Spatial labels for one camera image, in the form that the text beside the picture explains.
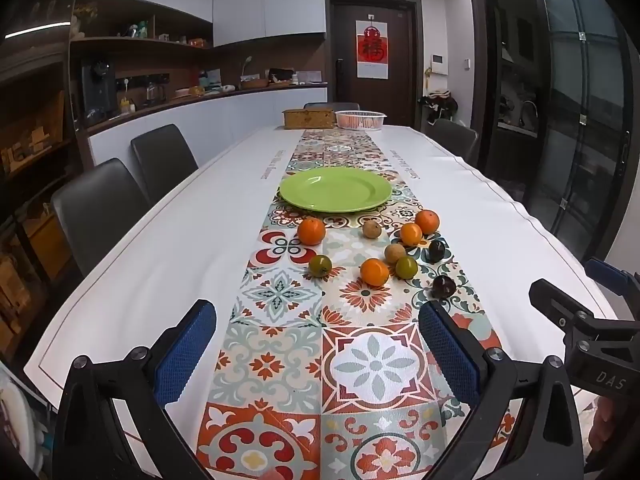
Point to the orange tangerine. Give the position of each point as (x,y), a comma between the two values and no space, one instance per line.
(311,231)
(426,222)
(374,271)
(411,234)

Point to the glass sliding door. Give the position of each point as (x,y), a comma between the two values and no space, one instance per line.
(580,110)

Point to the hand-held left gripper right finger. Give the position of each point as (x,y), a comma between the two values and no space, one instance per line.
(450,350)

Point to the dark purple plum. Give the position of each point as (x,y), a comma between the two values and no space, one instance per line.
(436,250)
(443,287)

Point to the orange packet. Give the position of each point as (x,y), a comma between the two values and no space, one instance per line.
(197,42)

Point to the white wall intercom panel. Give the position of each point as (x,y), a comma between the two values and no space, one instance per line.
(438,64)

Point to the red and white door poster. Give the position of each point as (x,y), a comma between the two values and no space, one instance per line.
(372,50)

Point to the kitchen faucet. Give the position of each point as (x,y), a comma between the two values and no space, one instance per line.
(529,109)

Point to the patterned table runner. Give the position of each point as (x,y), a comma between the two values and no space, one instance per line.
(375,360)

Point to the glass kettle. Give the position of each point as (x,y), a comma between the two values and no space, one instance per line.
(155,92)

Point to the pile of dark bags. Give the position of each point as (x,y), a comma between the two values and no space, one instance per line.
(440,102)

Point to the white desk lamp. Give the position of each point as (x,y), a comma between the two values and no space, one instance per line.
(246,65)

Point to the brown round fruit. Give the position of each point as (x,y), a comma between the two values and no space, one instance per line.
(371,229)
(394,253)

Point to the white plastic basket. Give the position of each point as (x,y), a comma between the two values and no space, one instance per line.
(360,120)

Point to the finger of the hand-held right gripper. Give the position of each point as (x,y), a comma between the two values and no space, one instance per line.
(610,274)
(550,296)

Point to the wicker tray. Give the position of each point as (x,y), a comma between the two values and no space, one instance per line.
(255,82)

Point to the black water dispenser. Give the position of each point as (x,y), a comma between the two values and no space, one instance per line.
(97,90)

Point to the woven brown box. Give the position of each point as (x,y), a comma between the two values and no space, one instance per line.
(307,119)

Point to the dark wooden door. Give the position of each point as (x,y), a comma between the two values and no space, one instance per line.
(397,60)

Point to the green plate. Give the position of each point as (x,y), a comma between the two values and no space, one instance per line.
(335,190)

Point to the white counter cabinet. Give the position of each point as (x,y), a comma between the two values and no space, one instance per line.
(225,115)

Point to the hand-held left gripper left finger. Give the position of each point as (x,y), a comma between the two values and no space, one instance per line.
(185,350)

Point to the grey dining chair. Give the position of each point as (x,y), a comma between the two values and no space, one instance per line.
(455,137)
(330,105)
(162,155)
(95,210)

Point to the dark box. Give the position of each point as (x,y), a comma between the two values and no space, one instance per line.
(280,74)

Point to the white upper cabinets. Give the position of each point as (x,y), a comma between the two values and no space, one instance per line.
(260,0)

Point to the yellow bottle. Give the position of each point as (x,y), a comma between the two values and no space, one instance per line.
(125,106)

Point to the green tomato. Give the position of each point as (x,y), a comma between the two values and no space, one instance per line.
(320,265)
(407,267)

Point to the dark wooden shelf unit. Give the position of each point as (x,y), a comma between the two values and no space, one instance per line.
(35,160)

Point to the person's right hand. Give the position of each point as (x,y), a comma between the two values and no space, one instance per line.
(604,422)

